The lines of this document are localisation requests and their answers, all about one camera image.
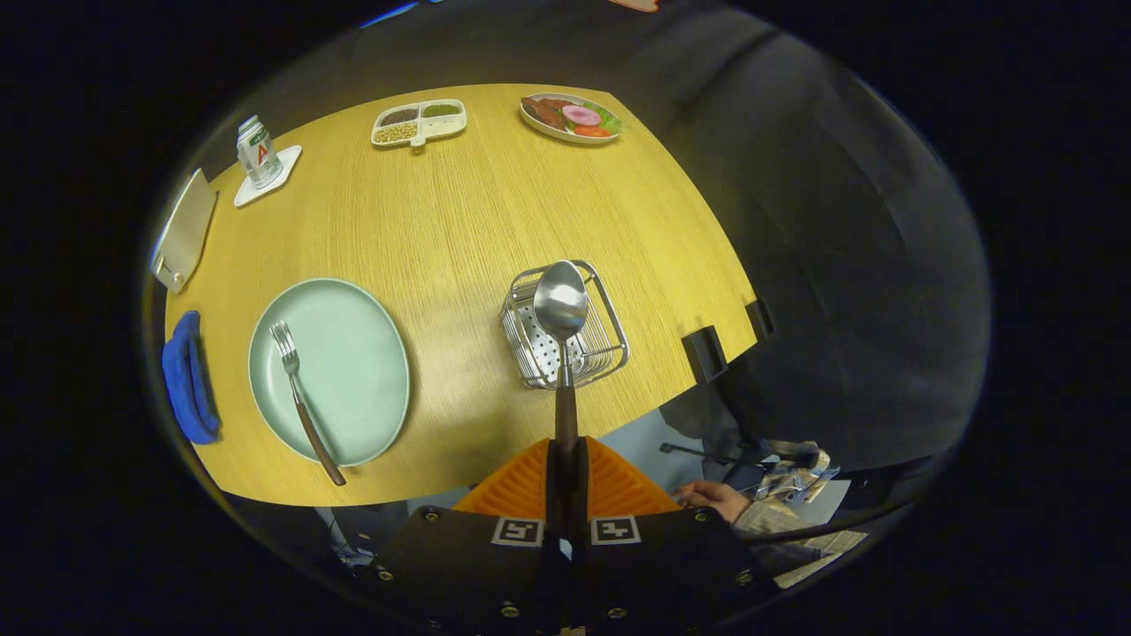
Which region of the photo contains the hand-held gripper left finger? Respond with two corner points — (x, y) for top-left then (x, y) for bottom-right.
(367, 437), (566, 636)

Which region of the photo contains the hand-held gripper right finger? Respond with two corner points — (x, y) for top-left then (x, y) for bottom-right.
(565, 437), (778, 636)

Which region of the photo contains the spoon with wooden handle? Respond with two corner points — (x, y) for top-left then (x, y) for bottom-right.
(533, 261), (589, 469)

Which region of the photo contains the fork with wooden handle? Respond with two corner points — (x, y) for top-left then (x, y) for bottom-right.
(269, 320), (347, 488)

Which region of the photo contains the pale green plate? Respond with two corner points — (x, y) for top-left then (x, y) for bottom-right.
(248, 278), (411, 467)

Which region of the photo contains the plate of toy food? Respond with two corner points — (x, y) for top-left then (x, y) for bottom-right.
(519, 93), (625, 145)

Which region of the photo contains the blue cloth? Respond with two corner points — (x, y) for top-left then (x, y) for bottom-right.
(161, 310), (221, 445)

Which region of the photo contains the white divided snack tray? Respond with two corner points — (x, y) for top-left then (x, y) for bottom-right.
(370, 99), (467, 148)

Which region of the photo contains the white square coaster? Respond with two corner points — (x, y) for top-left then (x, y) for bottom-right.
(233, 145), (303, 208)

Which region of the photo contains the small white drink bottle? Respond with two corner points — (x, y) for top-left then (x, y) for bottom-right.
(236, 115), (284, 190)

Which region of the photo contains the white toaster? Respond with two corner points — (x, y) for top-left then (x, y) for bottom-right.
(150, 168), (218, 295)

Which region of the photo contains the metal wire cutlery basket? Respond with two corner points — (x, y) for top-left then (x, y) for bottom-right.
(500, 259), (630, 390)

